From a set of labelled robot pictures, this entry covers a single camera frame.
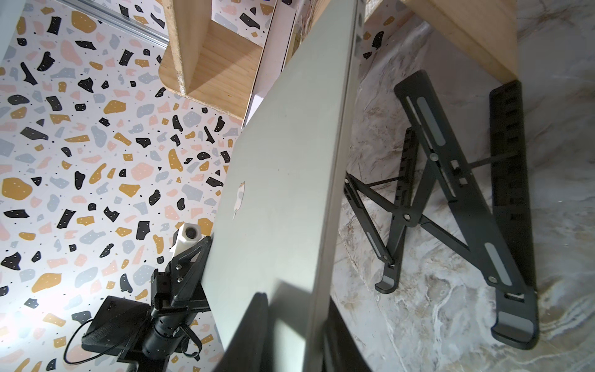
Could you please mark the silver laptop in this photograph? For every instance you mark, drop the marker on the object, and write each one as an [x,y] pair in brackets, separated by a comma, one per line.
[277,221]

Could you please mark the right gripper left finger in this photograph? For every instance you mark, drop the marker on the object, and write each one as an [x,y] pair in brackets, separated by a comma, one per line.
[246,347]

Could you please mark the white book black text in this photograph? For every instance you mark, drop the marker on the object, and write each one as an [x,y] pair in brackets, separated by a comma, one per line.
[291,22]

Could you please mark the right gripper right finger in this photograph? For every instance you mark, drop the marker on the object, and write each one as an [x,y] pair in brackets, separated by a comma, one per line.
[340,351]

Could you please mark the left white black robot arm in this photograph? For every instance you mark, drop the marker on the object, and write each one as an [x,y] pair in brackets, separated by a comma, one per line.
[118,330]

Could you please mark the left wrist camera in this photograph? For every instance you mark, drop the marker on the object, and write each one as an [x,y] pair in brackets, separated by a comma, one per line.
[185,237]

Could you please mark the black folding laptop stand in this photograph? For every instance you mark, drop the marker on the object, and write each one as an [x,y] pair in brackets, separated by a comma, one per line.
[480,210]

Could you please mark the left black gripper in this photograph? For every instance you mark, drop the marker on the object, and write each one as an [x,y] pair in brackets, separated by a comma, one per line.
[176,299]

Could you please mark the wooden shelf unit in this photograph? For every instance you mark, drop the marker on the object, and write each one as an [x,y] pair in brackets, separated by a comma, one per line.
[214,66]

